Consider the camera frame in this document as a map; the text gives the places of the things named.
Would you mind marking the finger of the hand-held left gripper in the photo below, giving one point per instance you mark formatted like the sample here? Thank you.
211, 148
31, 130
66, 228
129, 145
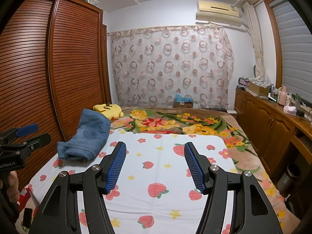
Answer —
39, 139
26, 130

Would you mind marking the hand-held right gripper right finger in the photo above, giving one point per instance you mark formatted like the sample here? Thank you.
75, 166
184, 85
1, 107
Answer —
195, 168

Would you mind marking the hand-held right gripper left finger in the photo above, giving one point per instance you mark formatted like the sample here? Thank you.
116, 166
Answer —
115, 168

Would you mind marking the blue denim pants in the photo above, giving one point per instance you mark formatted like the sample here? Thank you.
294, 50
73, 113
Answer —
85, 136

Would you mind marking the person's left hand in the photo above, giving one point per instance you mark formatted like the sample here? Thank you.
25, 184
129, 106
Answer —
11, 187

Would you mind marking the white strawberry print sheet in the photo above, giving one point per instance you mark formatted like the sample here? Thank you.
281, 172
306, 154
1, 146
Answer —
156, 175

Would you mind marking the floral blanket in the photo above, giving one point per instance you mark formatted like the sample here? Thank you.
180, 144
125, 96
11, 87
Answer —
170, 123

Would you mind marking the yellow plush toy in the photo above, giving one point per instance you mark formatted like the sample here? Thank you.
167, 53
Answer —
108, 109

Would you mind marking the cardboard box with blue packets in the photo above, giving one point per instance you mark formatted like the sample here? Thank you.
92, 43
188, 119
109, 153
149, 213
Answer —
182, 101

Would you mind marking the wooden louvered wardrobe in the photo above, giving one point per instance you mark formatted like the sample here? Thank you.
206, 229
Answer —
48, 65

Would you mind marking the wooden sideboard cabinet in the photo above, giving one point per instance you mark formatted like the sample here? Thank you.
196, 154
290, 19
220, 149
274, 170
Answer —
263, 126

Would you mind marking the grey trash bin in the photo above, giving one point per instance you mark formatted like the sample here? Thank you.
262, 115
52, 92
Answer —
290, 176

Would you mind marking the open cardboard box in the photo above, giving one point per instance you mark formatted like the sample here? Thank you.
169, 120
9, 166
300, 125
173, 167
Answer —
258, 88

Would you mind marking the circle patterned sheer curtain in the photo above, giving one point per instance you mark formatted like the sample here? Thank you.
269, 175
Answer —
170, 65

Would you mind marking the pink tissue box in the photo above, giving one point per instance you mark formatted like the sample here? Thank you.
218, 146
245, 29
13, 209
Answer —
290, 111

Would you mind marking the pink thermos jug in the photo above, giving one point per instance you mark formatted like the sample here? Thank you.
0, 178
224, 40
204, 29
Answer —
282, 96

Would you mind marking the tied beige curtain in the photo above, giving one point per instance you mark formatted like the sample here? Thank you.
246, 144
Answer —
256, 41

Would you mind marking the white plastic box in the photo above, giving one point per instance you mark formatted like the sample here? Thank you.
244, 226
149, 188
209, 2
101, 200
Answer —
92, 1

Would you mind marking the beige air conditioner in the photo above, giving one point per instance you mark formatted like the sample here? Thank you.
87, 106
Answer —
219, 11

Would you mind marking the grey window blind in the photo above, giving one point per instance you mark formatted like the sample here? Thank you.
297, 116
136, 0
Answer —
292, 41

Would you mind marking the wooden window frame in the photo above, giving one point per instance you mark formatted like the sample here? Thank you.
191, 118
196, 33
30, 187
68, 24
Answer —
271, 29

